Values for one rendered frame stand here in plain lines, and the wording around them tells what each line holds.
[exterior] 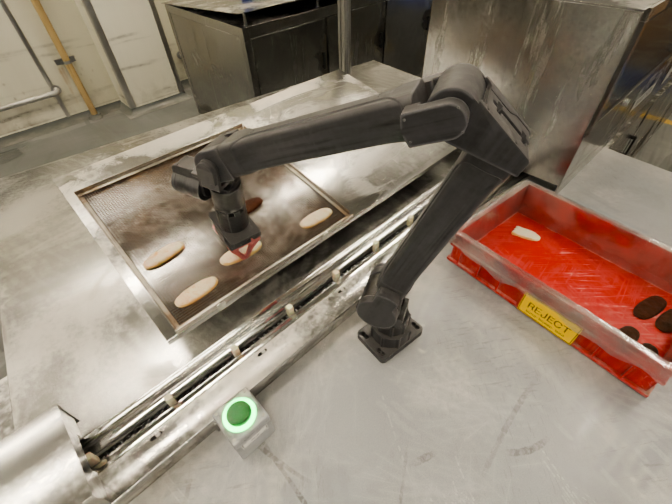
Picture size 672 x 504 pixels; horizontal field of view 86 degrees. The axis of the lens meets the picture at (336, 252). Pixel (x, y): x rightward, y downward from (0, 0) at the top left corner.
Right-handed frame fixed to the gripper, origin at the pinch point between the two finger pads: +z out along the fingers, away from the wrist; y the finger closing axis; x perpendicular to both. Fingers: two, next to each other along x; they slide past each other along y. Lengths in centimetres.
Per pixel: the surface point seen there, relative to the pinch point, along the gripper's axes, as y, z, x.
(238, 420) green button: 30.7, -0.4, -17.2
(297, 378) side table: 28.2, 8.6, -4.3
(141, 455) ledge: 24.4, 5.1, -32.4
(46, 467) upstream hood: 19.4, 0.1, -42.6
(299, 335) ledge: 22.2, 5.3, 0.4
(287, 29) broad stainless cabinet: -160, 31, 116
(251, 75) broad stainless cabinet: -154, 49, 84
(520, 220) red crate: 29, 8, 71
